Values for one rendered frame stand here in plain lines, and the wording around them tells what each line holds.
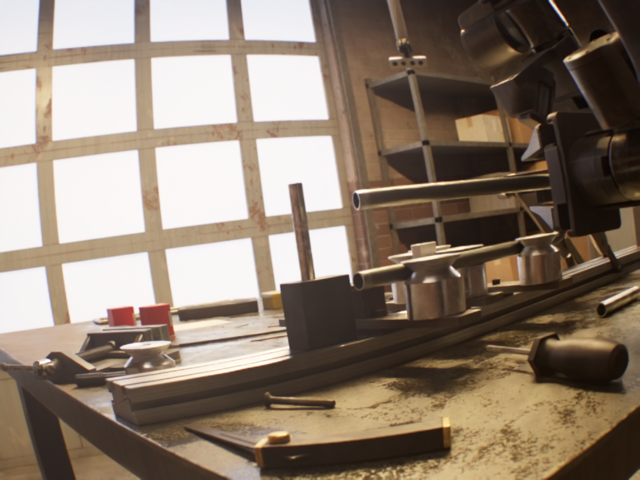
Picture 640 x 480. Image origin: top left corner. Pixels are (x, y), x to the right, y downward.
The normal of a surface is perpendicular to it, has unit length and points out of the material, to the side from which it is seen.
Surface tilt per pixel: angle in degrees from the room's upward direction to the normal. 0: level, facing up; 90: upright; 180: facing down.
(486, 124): 91
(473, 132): 90
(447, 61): 90
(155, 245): 90
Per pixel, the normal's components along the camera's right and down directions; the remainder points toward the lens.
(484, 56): -0.46, 0.74
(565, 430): -0.14, -0.99
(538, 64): 0.31, -0.04
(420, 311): -0.66, 0.09
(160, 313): 0.52, -0.07
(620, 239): -0.81, 0.11
